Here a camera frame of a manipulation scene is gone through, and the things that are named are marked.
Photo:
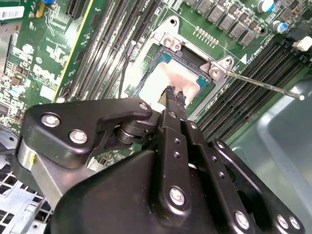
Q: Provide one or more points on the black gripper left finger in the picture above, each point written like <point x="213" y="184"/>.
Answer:
<point x="61" y="122"/>

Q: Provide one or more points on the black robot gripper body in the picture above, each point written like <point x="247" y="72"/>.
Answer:
<point x="109" y="200"/>

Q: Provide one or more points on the silver topped green CPU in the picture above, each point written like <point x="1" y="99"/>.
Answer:
<point x="175" y="73"/>

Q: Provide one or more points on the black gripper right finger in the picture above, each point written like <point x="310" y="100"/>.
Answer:
<point x="217" y="168"/>

